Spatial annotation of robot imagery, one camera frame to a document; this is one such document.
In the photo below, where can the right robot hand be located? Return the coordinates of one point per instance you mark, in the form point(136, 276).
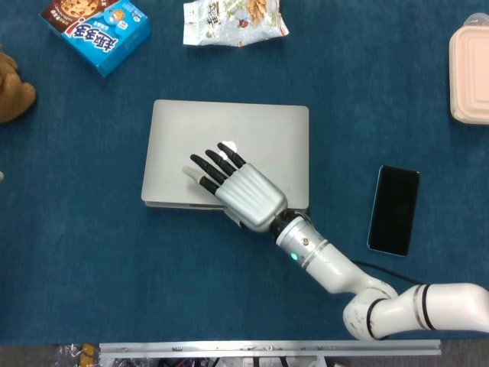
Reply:
point(252, 199)

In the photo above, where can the silver laptop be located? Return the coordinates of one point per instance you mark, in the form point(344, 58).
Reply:
point(248, 130)

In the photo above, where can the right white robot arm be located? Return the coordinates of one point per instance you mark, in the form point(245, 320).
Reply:
point(336, 267)

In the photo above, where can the brown plush toy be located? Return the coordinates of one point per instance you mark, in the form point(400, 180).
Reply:
point(13, 99)

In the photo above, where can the teal table cloth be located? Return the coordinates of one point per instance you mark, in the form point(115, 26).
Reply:
point(76, 248)

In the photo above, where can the black smartphone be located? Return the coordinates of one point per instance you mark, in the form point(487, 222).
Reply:
point(393, 210)

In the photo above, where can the blue cookie box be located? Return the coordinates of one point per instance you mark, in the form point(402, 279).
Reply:
point(103, 38)

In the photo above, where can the white snack bag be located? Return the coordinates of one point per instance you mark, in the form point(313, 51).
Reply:
point(229, 23)

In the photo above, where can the clear plastic bag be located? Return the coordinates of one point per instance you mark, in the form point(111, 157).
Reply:
point(68, 355)

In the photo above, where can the yellow small object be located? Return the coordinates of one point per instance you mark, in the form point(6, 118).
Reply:
point(88, 351)

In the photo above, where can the beige lidded food container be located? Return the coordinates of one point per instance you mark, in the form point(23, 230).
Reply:
point(471, 76)

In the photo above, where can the aluminium rail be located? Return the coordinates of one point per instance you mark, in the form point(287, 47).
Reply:
point(229, 347)

